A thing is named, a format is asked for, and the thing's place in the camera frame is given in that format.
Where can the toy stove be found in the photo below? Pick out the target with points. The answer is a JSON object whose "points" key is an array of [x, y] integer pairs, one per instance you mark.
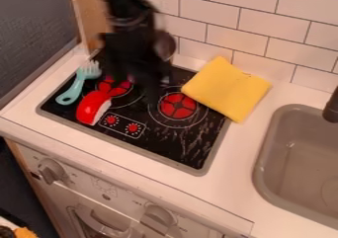
{"points": [[176, 133]]}

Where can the red and white toy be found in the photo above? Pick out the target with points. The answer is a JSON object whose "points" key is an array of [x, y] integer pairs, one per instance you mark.
{"points": [[90, 107]]}

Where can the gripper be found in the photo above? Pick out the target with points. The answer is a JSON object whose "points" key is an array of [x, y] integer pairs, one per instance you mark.
{"points": [[132, 56]]}

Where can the teal brush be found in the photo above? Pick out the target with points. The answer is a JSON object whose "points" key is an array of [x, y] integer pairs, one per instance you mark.
{"points": [[78, 84]]}

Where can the toy sink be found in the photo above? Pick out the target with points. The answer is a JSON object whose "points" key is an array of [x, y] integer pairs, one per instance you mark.
{"points": [[303, 163]]}

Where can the wooden board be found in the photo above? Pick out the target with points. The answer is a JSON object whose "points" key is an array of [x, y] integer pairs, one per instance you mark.
{"points": [[89, 15]]}

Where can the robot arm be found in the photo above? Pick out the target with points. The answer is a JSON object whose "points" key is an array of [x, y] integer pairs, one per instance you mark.
{"points": [[125, 5]]}

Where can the yellow cloth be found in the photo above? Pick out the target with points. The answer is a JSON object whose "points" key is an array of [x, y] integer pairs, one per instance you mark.
{"points": [[225, 88]]}

